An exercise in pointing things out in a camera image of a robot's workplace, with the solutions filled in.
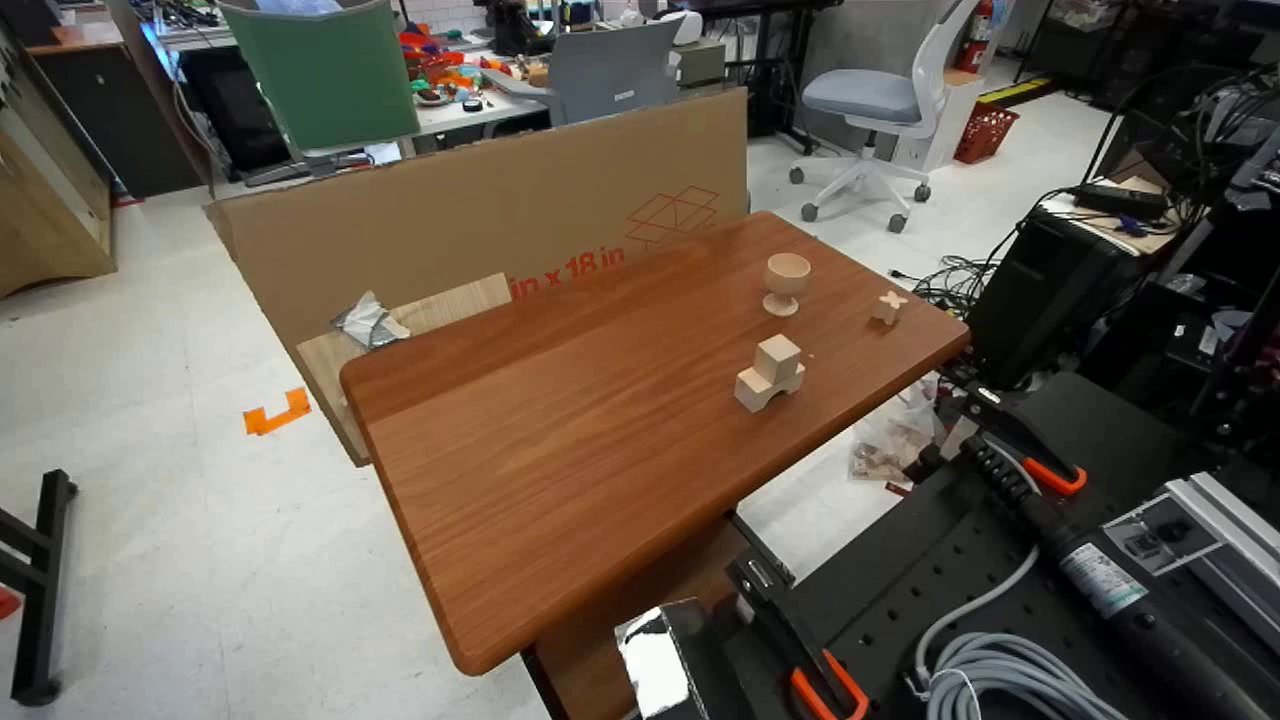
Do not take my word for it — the red fire extinguisher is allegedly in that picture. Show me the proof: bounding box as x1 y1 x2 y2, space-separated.
950 0 997 71

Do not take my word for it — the white grey office chair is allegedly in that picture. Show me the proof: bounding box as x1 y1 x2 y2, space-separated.
799 0 980 230

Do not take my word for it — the red plastic basket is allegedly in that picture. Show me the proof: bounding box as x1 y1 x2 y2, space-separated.
955 107 1017 162

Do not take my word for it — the square wooden block pair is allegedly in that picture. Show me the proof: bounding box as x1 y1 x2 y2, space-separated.
730 331 803 411

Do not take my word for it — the flower-shaped wooden block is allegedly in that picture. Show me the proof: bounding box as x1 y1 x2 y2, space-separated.
871 293 906 328

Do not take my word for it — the black orange clamp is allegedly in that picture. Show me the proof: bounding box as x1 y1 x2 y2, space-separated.
959 388 1087 499

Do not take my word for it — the round wooden spool block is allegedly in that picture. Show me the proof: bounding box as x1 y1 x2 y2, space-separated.
764 250 811 314

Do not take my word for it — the black metal floor stand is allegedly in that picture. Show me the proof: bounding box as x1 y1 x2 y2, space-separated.
0 469 74 709

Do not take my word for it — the crumpled grey paper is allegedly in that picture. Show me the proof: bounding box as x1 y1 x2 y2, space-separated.
334 293 408 347

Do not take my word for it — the green office chair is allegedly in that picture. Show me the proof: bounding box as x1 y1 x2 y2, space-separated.
218 0 419 157

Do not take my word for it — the orange floor tape marker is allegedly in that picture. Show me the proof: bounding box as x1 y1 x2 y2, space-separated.
238 388 310 435

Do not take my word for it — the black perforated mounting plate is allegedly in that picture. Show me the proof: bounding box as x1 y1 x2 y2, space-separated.
723 371 1280 720

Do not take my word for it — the large cardboard sheet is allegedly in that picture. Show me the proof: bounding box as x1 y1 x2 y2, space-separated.
209 87 752 464

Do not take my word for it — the grey chair back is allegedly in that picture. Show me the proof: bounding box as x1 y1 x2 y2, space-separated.
548 22 679 123

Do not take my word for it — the coiled grey cable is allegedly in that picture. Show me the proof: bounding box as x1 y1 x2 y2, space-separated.
906 544 1132 720

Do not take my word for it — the black computer tower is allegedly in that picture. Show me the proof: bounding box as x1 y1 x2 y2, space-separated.
967 202 1139 388

